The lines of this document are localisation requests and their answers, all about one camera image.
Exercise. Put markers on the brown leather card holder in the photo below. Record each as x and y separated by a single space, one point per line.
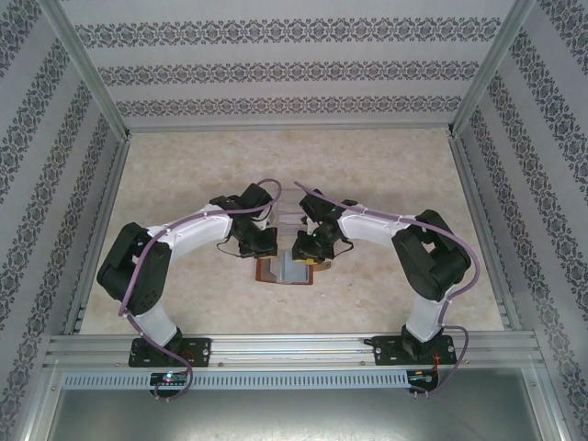
296 275

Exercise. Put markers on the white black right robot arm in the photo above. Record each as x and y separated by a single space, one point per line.
367 227

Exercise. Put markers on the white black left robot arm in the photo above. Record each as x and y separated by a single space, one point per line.
197 232

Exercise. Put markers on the grey metal sheet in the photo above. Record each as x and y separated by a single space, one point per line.
294 413

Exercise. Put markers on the white left camera bracket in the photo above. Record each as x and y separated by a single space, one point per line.
269 220

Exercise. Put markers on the aluminium mounting rail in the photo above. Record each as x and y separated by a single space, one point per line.
285 351

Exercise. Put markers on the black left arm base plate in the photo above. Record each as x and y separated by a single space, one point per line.
202 351

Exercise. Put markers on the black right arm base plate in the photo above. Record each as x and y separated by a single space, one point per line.
386 351

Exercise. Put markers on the aluminium side rail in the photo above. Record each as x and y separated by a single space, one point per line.
472 193
111 193

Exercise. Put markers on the aluminium frame post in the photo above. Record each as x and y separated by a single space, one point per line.
494 69
87 69

